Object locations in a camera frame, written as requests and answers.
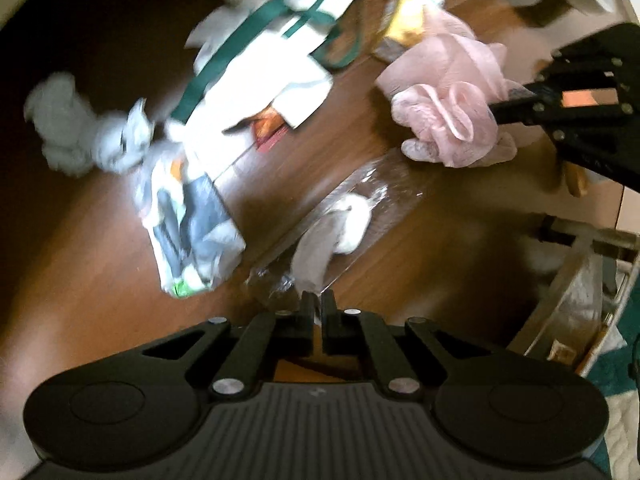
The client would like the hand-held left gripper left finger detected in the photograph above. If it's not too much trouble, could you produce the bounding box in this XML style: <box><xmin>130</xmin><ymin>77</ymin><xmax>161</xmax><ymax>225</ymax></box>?
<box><xmin>141</xmin><ymin>291</ymin><xmax>318</xmax><ymax>402</ymax></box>

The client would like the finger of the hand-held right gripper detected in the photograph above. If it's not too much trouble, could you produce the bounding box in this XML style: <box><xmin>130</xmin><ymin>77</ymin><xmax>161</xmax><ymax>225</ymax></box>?
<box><xmin>490</xmin><ymin>85</ymin><xmax>635</xmax><ymax>130</ymax></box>
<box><xmin>536</xmin><ymin>39</ymin><xmax>628</xmax><ymax>88</ymax></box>

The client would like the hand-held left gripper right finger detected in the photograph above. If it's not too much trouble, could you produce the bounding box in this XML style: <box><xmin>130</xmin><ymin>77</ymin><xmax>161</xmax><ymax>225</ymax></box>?
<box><xmin>321</xmin><ymin>290</ymin><xmax>501</xmax><ymax>402</ymax></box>

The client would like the pink cloth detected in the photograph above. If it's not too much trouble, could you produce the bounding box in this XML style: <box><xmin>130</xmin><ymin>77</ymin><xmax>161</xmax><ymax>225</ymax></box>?
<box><xmin>375</xmin><ymin>35</ymin><xmax>519</xmax><ymax>169</ymax></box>

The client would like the white tissue wad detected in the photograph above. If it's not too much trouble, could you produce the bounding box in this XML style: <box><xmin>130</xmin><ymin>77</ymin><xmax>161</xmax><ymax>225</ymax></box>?
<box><xmin>289</xmin><ymin>192</ymin><xmax>374</xmax><ymax>295</ymax></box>

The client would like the clear plastic bag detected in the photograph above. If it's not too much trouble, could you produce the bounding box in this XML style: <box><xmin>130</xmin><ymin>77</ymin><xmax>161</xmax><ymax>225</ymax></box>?
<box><xmin>244</xmin><ymin>152</ymin><xmax>437</xmax><ymax>312</ymax></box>

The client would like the white printed tote bag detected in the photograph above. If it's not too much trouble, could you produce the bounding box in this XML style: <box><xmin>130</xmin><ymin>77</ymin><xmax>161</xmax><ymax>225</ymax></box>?
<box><xmin>167</xmin><ymin>0</ymin><xmax>373</xmax><ymax>187</ymax></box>

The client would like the white tissue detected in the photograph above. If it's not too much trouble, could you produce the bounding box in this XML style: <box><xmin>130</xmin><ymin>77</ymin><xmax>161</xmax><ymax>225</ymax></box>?
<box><xmin>24</xmin><ymin>72</ymin><xmax>154</xmax><ymax>177</ymax></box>

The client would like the yellow white snack packet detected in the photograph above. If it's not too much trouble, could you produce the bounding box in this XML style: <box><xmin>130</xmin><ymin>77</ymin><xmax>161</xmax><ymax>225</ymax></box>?
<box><xmin>372</xmin><ymin>0</ymin><xmax>477</xmax><ymax>62</ymax></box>

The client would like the crumpled white grey plastic packet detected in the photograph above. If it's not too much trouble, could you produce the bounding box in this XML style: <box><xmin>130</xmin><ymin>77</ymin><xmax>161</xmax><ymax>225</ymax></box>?
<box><xmin>134</xmin><ymin>144</ymin><xmax>247</xmax><ymax>300</ymax></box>

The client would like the orange red paper card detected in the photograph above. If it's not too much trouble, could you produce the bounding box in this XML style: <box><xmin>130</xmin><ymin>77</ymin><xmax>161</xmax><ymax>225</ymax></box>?
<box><xmin>251</xmin><ymin>104</ymin><xmax>292</xmax><ymax>152</ymax></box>

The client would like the teal white quilted mat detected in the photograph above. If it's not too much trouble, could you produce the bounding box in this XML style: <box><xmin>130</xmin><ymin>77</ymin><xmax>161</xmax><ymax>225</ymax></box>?
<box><xmin>594</xmin><ymin>310</ymin><xmax>640</xmax><ymax>480</ymax></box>

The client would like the wire basket with plastic liner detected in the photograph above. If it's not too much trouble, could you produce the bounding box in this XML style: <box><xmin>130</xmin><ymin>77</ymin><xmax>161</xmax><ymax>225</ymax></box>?
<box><xmin>509</xmin><ymin>214</ymin><xmax>640</xmax><ymax>377</ymax></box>

